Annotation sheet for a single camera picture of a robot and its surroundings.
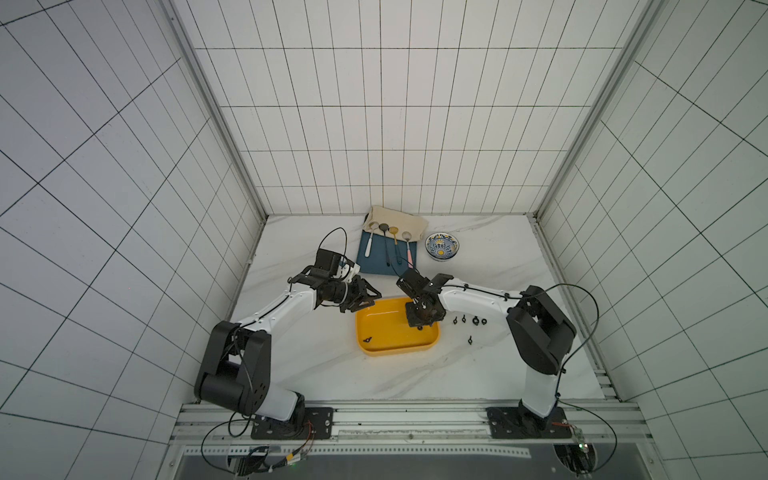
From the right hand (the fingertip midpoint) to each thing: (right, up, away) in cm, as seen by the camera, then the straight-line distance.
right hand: (407, 322), depth 90 cm
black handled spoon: (-7, +30, +24) cm, 39 cm away
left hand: (-10, +8, -8) cm, 15 cm away
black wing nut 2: (+19, -5, -3) cm, 20 cm away
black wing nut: (+13, +10, -33) cm, 36 cm away
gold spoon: (-4, +29, +24) cm, 38 cm away
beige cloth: (+1, +33, +28) cm, 43 cm away
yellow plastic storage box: (-7, -2, 0) cm, 8 cm away
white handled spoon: (-12, +31, +24) cm, 41 cm away
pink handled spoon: (+2, +27, +23) cm, 35 cm away
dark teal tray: (-7, +20, +17) cm, 27 cm away
